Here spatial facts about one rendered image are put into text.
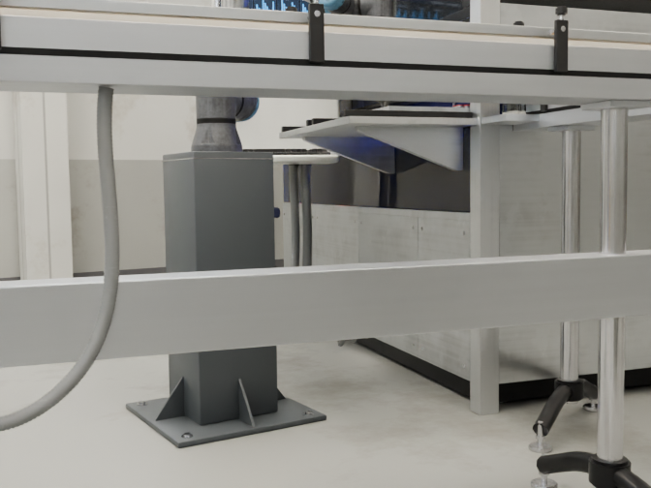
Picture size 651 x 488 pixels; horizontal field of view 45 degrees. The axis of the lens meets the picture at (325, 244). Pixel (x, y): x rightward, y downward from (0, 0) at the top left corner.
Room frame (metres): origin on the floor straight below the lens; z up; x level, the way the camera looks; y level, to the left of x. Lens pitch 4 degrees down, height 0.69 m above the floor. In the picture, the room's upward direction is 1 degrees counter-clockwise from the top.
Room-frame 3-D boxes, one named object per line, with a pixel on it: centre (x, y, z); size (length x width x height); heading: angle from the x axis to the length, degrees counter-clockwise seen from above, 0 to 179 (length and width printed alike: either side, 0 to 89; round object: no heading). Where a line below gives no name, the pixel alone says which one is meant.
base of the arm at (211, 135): (2.36, 0.32, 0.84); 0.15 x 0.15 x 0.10
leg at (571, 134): (2.18, -0.68, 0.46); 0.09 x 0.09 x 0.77; 19
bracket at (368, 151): (2.83, -0.09, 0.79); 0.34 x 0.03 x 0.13; 109
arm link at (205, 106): (2.37, 0.32, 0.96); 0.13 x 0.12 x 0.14; 162
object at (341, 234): (3.45, -0.58, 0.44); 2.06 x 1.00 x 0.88; 19
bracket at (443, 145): (2.36, -0.25, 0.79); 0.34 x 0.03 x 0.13; 109
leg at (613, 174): (1.54, -0.56, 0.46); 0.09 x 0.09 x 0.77; 19
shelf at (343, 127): (2.60, -0.18, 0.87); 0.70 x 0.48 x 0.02; 19
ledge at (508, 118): (2.27, -0.54, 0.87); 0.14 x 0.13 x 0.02; 109
